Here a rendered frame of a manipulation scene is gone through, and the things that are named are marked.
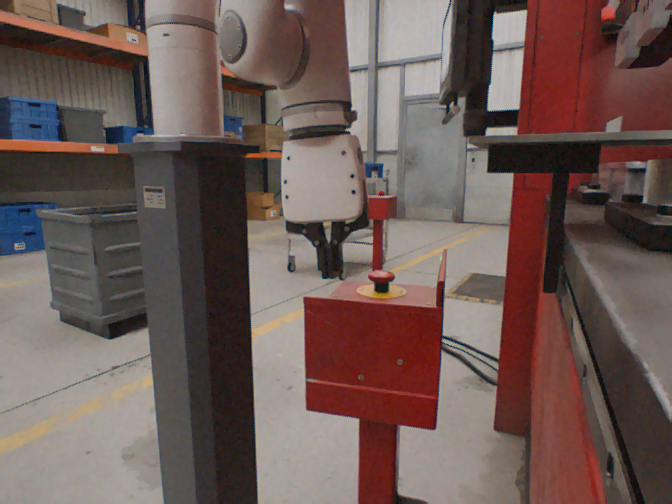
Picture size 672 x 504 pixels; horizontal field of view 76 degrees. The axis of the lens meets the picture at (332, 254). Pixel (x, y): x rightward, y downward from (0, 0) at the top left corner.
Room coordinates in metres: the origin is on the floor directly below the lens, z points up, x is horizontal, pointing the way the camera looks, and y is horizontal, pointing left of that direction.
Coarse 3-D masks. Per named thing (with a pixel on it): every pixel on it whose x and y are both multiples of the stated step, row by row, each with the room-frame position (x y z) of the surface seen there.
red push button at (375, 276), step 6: (378, 270) 0.62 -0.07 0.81; (384, 270) 0.62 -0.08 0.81; (372, 276) 0.60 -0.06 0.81; (378, 276) 0.59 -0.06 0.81; (384, 276) 0.59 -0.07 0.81; (390, 276) 0.60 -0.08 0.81; (378, 282) 0.59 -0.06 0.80; (384, 282) 0.59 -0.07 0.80; (378, 288) 0.60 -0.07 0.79; (384, 288) 0.60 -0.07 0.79
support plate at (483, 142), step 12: (600, 132) 0.54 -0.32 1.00; (612, 132) 0.54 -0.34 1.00; (624, 132) 0.53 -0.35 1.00; (636, 132) 0.53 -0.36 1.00; (648, 132) 0.52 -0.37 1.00; (660, 132) 0.52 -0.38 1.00; (480, 144) 0.62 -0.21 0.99; (492, 144) 0.62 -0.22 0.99; (504, 144) 0.62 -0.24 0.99; (516, 144) 0.62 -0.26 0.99; (528, 144) 0.62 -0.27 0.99; (540, 144) 0.62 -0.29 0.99; (552, 144) 0.62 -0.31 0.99; (612, 144) 0.62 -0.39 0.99; (624, 144) 0.62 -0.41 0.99; (636, 144) 0.62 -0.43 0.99; (648, 144) 0.62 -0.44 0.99; (660, 144) 0.62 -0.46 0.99
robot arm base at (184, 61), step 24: (168, 24) 0.75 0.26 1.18; (168, 48) 0.75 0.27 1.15; (192, 48) 0.76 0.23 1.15; (216, 48) 0.80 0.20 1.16; (168, 72) 0.75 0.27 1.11; (192, 72) 0.76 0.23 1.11; (216, 72) 0.80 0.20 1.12; (168, 96) 0.75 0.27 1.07; (192, 96) 0.76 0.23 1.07; (216, 96) 0.79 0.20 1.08; (168, 120) 0.75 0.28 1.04; (192, 120) 0.76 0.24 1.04; (216, 120) 0.79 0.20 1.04
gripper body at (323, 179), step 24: (288, 144) 0.52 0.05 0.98; (312, 144) 0.51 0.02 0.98; (336, 144) 0.50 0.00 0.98; (288, 168) 0.52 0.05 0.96; (312, 168) 0.51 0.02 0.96; (336, 168) 0.50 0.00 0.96; (360, 168) 0.51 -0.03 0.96; (288, 192) 0.52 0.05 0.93; (312, 192) 0.51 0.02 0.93; (336, 192) 0.50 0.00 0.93; (360, 192) 0.50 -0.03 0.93; (288, 216) 0.52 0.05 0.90; (312, 216) 0.51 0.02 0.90; (336, 216) 0.51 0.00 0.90
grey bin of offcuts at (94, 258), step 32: (64, 224) 2.44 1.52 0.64; (96, 224) 2.31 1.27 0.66; (128, 224) 2.46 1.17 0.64; (64, 256) 2.46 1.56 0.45; (96, 256) 2.29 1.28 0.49; (128, 256) 2.44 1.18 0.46; (64, 288) 2.49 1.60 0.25; (96, 288) 2.29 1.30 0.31; (128, 288) 2.43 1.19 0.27; (64, 320) 2.59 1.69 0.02; (96, 320) 2.28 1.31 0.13
